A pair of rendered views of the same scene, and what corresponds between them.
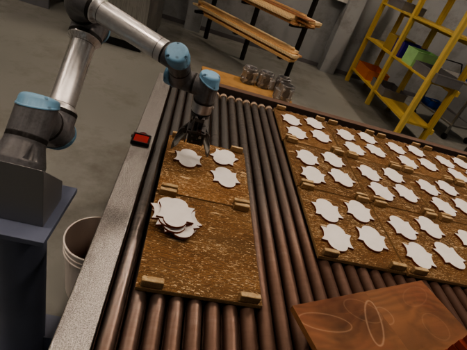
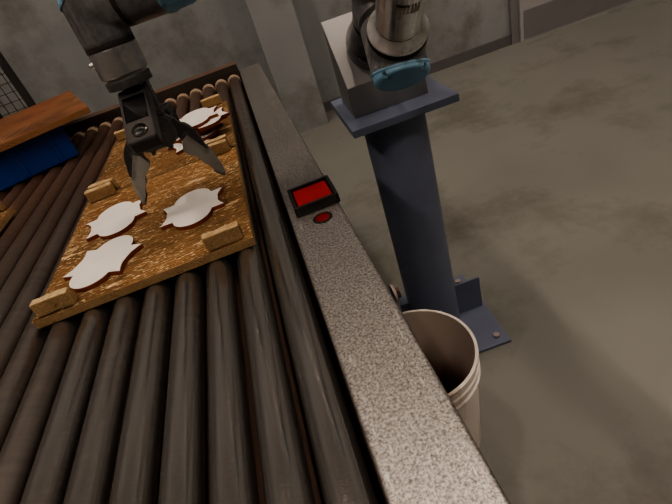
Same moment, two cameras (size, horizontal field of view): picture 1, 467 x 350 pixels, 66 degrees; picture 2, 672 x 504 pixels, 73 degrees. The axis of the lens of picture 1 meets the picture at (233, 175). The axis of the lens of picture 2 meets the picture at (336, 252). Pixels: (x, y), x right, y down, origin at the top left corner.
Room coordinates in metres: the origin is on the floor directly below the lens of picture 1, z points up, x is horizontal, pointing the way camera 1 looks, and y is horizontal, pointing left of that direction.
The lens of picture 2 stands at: (1.98, 0.54, 1.28)
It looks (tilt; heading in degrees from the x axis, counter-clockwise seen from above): 35 degrees down; 190
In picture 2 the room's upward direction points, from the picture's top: 20 degrees counter-clockwise
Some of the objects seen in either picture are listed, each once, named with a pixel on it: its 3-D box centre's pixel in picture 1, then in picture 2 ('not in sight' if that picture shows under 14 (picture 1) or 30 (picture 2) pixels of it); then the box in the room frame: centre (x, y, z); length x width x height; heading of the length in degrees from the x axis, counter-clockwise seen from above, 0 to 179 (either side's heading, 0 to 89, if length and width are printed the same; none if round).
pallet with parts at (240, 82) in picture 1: (247, 87); not in sight; (4.61, 0.21, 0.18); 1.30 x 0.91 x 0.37; 104
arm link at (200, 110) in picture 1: (203, 107); (118, 63); (1.24, 0.19, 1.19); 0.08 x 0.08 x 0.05
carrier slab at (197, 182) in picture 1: (206, 170); (156, 219); (1.25, 0.11, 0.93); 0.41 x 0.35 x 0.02; 13
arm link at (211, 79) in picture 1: (206, 87); (92, 7); (1.23, 0.20, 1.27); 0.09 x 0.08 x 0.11; 90
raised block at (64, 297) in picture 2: (236, 149); (53, 302); (1.47, 0.03, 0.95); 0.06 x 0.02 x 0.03; 103
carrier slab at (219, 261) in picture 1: (202, 243); (168, 145); (0.84, 0.02, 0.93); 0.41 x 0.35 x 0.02; 14
